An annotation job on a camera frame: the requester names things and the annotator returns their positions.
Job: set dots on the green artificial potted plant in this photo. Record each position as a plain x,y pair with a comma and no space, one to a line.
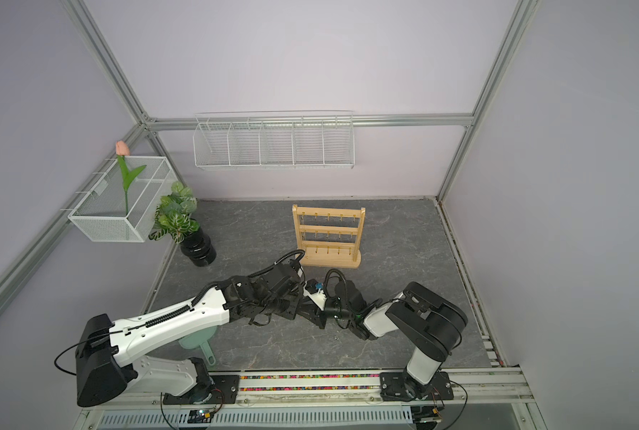
174,215

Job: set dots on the white mesh wall basket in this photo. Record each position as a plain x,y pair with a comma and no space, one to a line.
109,212

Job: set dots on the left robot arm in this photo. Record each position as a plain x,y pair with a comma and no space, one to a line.
113,357

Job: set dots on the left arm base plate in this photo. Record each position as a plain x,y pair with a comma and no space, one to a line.
223,389

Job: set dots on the white wire wall shelf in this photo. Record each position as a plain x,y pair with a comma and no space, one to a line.
274,139

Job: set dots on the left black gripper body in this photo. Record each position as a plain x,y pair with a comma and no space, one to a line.
286,307

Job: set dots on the black ribbed vase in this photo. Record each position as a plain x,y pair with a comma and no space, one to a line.
198,248

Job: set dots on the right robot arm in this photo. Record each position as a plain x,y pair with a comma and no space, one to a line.
433,324

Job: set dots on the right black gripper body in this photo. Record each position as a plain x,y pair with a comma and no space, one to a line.
331,308

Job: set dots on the wooden jewelry display stand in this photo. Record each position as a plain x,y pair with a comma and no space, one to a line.
329,237

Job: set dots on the green dustpan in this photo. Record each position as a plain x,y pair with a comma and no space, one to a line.
200,340

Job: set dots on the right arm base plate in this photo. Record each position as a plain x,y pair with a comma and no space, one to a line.
400,386

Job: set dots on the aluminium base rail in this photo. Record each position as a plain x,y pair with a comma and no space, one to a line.
341,388

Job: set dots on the pink artificial tulip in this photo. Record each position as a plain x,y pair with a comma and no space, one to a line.
128,175

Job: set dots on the white slotted cable duct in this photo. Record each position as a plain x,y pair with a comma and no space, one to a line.
195,418

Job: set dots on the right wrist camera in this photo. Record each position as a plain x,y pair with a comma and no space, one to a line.
314,291

